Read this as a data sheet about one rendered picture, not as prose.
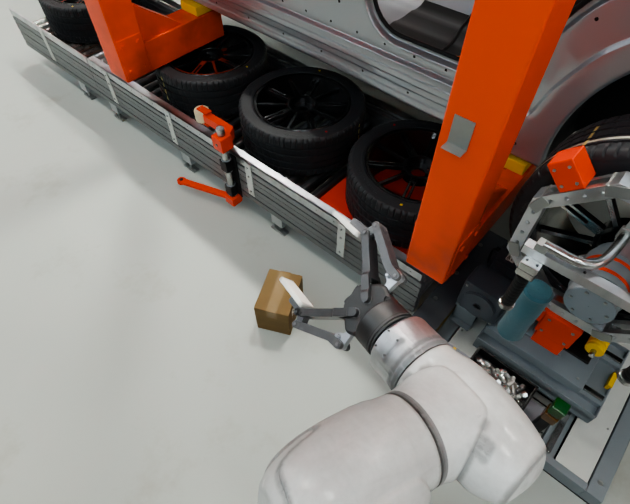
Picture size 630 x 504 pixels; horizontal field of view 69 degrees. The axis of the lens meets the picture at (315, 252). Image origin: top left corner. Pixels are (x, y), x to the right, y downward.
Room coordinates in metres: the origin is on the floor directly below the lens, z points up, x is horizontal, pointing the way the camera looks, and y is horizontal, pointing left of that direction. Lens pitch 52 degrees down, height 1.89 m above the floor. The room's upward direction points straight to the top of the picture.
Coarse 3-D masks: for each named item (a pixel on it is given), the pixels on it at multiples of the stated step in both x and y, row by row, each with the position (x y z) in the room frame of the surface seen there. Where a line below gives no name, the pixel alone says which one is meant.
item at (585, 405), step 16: (480, 336) 0.90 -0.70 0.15; (496, 352) 0.82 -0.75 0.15; (512, 352) 0.82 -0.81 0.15; (608, 352) 0.81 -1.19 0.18; (624, 352) 0.82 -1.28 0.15; (528, 368) 0.75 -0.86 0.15; (608, 368) 0.75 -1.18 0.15; (544, 384) 0.68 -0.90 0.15; (560, 384) 0.69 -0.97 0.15; (592, 384) 0.69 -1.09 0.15; (608, 384) 0.67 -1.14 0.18; (576, 400) 0.62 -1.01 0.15; (592, 400) 0.62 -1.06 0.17; (592, 416) 0.56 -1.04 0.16
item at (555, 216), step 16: (560, 208) 1.08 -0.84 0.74; (576, 208) 0.92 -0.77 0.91; (608, 208) 0.87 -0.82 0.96; (544, 224) 0.99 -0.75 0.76; (560, 224) 1.04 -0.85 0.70; (592, 224) 0.88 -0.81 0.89; (608, 224) 0.87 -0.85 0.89; (624, 224) 0.85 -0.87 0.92; (560, 240) 0.99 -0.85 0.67; (576, 240) 0.89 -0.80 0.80; (592, 240) 0.86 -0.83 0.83; (608, 240) 0.87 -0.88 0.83
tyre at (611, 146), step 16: (592, 128) 1.09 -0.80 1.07; (608, 128) 1.04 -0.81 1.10; (624, 128) 1.00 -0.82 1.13; (560, 144) 1.14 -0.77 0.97; (576, 144) 1.03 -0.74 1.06; (592, 144) 0.98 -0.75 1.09; (608, 144) 0.95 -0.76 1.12; (624, 144) 0.92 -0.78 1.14; (544, 160) 1.10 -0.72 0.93; (592, 160) 0.92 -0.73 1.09; (608, 160) 0.90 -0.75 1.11; (624, 160) 0.88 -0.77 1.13; (544, 176) 0.98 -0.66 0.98; (528, 192) 0.99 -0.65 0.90; (512, 208) 1.01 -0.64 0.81; (512, 224) 0.99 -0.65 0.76; (544, 272) 0.89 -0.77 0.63; (560, 288) 0.84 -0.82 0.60
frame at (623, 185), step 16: (608, 176) 0.86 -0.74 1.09; (624, 176) 0.83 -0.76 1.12; (544, 192) 0.91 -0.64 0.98; (576, 192) 0.85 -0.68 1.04; (592, 192) 0.83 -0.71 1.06; (608, 192) 0.81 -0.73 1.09; (624, 192) 0.79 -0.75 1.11; (528, 208) 0.91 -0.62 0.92; (544, 208) 0.88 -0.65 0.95; (528, 224) 0.89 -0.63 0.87; (512, 240) 0.91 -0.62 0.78; (512, 256) 0.89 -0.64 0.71; (560, 304) 0.77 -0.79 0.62; (576, 320) 0.72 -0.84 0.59; (624, 320) 0.69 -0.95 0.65; (592, 336) 0.67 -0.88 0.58; (608, 336) 0.65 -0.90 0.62; (624, 336) 0.64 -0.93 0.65
